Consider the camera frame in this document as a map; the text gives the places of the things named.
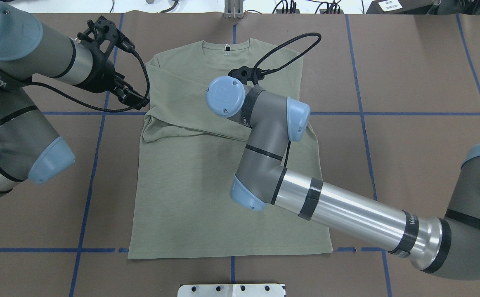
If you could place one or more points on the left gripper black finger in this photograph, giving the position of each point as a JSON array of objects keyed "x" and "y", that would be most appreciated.
[{"x": 127, "y": 95}]

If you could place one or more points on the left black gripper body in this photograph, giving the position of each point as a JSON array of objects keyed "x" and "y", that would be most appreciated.
[{"x": 100, "y": 77}]

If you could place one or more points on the olive green long-sleeve shirt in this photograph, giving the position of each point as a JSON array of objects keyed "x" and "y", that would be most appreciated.
[{"x": 187, "y": 160}]

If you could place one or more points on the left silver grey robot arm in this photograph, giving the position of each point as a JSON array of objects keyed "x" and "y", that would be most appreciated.
[{"x": 30, "y": 147}]

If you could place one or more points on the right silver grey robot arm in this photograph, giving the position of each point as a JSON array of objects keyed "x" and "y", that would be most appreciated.
[{"x": 446, "y": 247}]

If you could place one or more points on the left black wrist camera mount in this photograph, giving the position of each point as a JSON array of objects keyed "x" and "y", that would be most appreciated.
[{"x": 101, "y": 36}]

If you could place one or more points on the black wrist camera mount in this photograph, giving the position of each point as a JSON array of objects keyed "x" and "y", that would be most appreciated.
[
  {"x": 245, "y": 74},
  {"x": 101, "y": 36}
]

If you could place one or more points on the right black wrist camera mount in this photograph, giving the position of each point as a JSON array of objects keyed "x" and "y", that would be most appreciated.
[{"x": 245, "y": 74}]

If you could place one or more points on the grey aluminium frame post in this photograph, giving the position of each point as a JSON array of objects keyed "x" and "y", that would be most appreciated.
[{"x": 234, "y": 9}]

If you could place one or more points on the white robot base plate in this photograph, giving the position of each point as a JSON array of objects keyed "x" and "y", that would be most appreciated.
[{"x": 233, "y": 290}]

